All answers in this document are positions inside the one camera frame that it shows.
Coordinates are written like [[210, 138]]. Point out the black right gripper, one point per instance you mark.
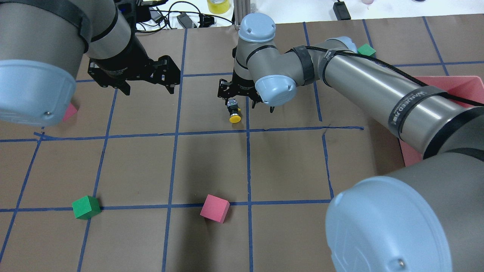
[[242, 85]]

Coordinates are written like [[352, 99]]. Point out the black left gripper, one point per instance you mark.
[[126, 62]]

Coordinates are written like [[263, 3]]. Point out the yellow push button switch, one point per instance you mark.
[[234, 111]]

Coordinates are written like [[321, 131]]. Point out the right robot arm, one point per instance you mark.
[[426, 217]]

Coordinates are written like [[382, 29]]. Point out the pink cube far corner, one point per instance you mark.
[[70, 111]]

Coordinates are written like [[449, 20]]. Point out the yellow tape roll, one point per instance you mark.
[[218, 6]]

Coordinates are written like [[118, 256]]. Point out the pink cube near centre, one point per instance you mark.
[[215, 209]]

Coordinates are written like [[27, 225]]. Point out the black power adapter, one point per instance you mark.
[[341, 11]]

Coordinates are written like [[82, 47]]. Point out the green cube near bin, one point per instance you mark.
[[366, 50]]

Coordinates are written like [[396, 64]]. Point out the green cube near base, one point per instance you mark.
[[86, 207]]

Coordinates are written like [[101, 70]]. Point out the pink plastic bin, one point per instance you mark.
[[450, 117]]

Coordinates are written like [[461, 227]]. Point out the aluminium frame post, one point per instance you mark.
[[241, 8]]

